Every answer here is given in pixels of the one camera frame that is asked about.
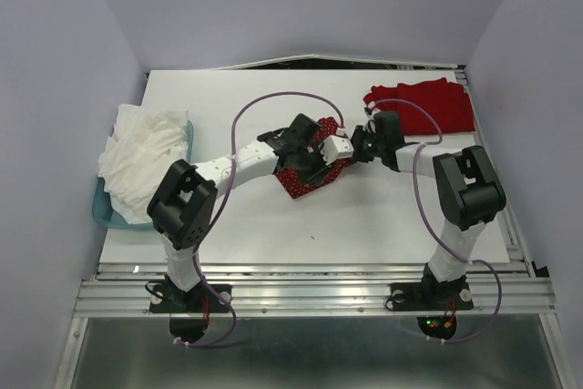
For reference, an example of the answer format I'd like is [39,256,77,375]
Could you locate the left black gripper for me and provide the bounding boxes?
[293,140,336,187]

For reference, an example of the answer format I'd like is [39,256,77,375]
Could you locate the red polka dot skirt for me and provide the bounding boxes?
[275,117,355,200]

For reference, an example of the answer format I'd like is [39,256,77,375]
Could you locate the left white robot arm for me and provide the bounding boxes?
[147,114,353,311]

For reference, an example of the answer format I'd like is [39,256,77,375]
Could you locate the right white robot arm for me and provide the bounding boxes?
[351,111,506,307]

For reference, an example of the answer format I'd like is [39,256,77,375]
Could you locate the folded plain red skirt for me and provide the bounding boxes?
[363,77,476,136]

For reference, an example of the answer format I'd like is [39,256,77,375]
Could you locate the white skirt in basket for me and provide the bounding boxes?
[97,104,190,226]

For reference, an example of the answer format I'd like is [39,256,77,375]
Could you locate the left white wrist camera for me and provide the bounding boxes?
[320,135,353,166]

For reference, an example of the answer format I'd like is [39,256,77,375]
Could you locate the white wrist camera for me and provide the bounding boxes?
[363,107,380,133]
[320,135,353,166]

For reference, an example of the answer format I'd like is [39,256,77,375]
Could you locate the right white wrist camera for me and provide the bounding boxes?
[363,107,380,133]

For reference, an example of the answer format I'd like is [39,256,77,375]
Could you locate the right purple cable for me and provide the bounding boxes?
[363,97,504,345]

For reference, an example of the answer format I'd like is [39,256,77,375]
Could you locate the purple cable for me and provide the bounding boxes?
[172,91,347,349]
[363,97,504,345]

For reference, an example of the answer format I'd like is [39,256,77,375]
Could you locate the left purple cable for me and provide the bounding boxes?
[172,91,347,349]

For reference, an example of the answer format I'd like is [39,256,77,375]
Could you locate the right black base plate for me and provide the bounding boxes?
[384,281,474,342]

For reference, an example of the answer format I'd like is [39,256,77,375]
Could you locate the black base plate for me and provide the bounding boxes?
[384,281,474,342]
[144,280,230,345]

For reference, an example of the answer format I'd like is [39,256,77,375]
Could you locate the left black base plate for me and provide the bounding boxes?
[144,280,230,345]

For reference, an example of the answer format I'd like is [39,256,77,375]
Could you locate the aluminium rail frame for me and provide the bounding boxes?
[54,60,570,389]

